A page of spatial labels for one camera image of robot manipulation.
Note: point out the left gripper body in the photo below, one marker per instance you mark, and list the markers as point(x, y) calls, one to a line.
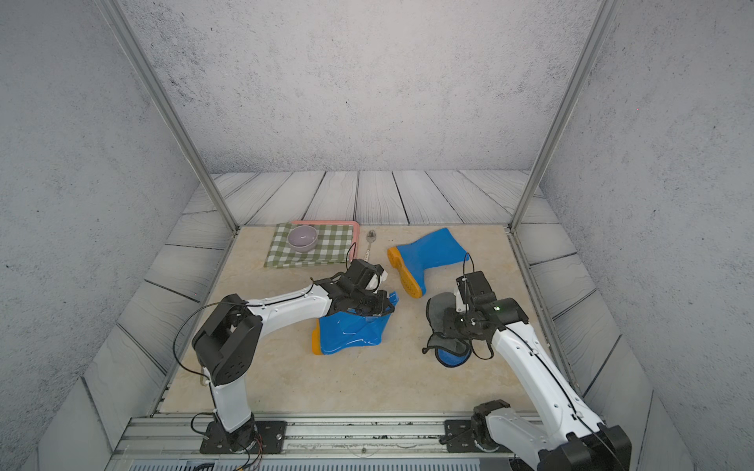
point(369, 302)

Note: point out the metal spoon white handle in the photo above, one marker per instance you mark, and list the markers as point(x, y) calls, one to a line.
point(370, 239)

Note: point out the aluminium frame post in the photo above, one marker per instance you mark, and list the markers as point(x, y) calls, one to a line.
point(605, 15)
point(124, 34)

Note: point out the green checkered cloth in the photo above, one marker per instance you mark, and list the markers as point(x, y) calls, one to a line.
point(333, 248)

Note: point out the purple bowl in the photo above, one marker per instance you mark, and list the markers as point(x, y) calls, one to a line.
point(303, 238)

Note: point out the pink tray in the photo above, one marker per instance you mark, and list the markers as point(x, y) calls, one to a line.
point(354, 231)

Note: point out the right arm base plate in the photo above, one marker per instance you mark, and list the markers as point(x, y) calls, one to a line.
point(463, 436)

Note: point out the blue rubber boot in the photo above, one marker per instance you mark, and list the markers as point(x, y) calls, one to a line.
point(434, 250)
point(343, 330)

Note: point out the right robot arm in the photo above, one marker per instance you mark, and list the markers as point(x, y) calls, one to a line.
point(570, 436)

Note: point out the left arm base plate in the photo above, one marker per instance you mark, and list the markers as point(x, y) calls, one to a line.
point(253, 436)

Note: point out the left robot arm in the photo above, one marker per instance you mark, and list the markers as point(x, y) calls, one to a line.
point(226, 343)

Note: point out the right aluminium frame post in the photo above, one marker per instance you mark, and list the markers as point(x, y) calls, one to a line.
point(605, 15)

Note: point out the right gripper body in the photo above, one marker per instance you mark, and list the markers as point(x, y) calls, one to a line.
point(461, 321)

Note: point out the left aluminium frame post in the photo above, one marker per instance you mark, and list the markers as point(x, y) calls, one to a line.
point(124, 34)

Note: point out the grey blue cleaning cloth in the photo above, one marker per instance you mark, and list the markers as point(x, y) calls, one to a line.
point(450, 347)

